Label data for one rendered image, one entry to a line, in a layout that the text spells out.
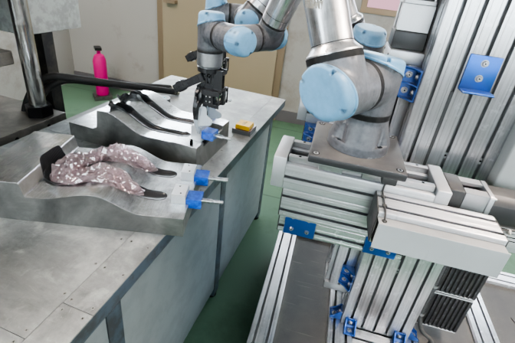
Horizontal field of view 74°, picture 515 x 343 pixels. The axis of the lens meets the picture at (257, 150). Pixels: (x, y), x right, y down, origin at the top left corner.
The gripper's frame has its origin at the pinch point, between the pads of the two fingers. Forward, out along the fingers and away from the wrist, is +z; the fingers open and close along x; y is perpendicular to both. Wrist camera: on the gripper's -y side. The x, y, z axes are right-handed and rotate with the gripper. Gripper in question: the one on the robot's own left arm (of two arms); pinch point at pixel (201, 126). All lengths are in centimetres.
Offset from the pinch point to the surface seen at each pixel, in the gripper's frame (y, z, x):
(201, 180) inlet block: 9.8, 7.5, -18.1
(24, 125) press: -71, 14, -6
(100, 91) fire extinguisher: -212, 81, 187
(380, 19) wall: 47, -21, 249
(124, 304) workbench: 4, 30, -46
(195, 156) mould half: 1.9, 7.4, -6.9
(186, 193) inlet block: 10.4, 5.7, -28.0
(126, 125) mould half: -23.4, 2.8, -7.0
